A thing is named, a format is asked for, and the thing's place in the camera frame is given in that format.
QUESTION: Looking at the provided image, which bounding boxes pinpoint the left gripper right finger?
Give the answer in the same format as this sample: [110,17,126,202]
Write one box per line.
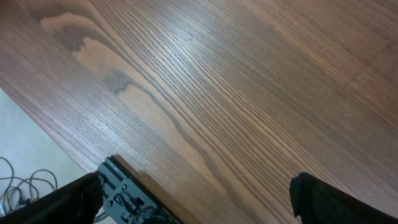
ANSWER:
[289,172,397,224]

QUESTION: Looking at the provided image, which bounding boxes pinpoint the floor cables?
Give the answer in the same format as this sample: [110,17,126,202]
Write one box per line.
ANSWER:
[0,156,58,215]

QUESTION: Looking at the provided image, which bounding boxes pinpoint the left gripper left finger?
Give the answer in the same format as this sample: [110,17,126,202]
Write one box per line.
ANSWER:
[1,172,103,224]

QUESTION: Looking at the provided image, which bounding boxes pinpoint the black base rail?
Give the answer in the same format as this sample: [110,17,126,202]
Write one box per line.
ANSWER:
[94,156,183,224]

